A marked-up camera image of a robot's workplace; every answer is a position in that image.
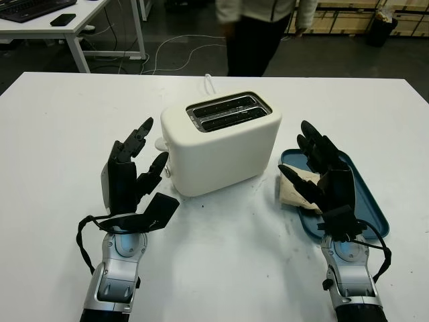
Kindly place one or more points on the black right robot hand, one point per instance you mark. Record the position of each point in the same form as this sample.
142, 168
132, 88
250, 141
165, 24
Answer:
336, 191

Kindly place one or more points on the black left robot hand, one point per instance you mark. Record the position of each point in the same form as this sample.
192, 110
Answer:
120, 181

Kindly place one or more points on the slice of white bread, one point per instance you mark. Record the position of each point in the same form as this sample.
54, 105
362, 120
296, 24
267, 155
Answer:
291, 192

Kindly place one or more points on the white toaster lever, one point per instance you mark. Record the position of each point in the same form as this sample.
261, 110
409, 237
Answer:
161, 144

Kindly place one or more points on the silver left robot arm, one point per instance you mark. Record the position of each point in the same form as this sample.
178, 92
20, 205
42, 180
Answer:
114, 268

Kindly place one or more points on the blue oblong tray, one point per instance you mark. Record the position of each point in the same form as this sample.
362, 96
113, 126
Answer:
368, 208

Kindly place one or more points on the silver toaster knob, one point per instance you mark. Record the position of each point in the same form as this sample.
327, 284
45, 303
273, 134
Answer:
167, 171

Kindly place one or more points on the white two-slot toaster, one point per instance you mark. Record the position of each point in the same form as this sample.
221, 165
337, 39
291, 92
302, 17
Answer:
221, 154

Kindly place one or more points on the white office desk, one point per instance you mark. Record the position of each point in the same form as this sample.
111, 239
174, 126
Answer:
67, 37

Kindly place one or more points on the black waste bin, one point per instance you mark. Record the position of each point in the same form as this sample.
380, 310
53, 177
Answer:
380, 31

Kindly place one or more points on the black smartphone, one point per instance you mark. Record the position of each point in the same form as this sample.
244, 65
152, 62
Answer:
63, 20

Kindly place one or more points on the wooden shipping crates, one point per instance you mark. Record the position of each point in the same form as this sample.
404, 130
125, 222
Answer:
345, 16

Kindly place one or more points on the person in white jacket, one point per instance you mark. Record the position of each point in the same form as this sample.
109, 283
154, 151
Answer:
251, 37

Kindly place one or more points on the black keyboard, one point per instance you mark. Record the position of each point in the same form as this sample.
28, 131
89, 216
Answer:
20, 8

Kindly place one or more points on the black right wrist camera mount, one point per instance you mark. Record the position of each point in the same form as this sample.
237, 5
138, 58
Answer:
340, 223

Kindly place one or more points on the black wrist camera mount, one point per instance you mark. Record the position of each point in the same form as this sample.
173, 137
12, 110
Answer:
161, 209
340, 223

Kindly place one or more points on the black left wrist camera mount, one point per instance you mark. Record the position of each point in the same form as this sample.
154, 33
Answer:
161, 209

